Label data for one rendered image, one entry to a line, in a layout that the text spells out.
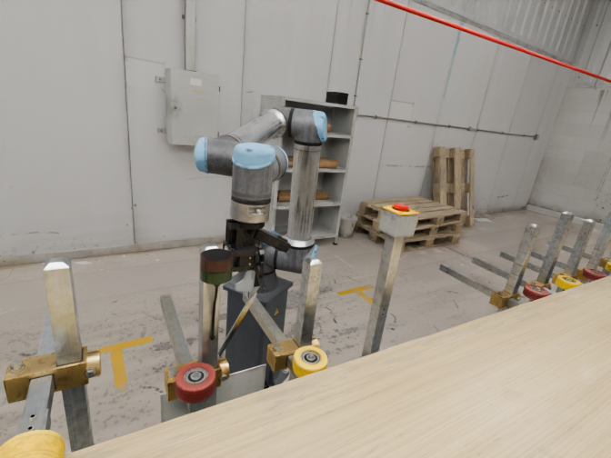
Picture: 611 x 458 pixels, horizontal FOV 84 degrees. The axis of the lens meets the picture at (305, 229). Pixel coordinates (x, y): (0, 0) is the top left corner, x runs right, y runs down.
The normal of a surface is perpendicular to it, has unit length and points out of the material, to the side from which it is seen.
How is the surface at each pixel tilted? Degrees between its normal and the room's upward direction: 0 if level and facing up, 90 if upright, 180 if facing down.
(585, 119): 90
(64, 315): 90
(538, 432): 0
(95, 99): 90
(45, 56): 90
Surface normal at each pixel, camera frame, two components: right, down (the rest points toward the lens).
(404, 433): 0.11, -0.94
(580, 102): -0.84, 0.08
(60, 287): 0.49, 0.33
